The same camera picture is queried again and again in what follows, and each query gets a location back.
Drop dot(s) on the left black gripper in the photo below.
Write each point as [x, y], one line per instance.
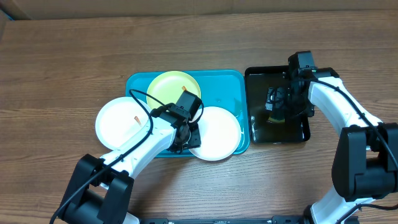
[196, 142]

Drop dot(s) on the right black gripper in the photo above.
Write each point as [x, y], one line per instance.
[284, 108]

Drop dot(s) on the green yellow sponge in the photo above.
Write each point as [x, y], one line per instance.
[276, 118]

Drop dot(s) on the white plate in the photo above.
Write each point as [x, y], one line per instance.
[115, 123]
[220, 134]

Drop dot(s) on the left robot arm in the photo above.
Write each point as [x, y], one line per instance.
[100, 189]

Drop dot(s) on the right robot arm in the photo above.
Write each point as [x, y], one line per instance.
[365, 164]

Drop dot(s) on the black water tray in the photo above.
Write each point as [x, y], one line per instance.
[257, 81]

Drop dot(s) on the teal plastic tray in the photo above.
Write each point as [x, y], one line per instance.
[220, 88]

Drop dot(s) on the yellow-green plate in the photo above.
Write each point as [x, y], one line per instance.
[167, 87]

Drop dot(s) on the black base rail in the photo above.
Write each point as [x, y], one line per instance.
[278, 219]

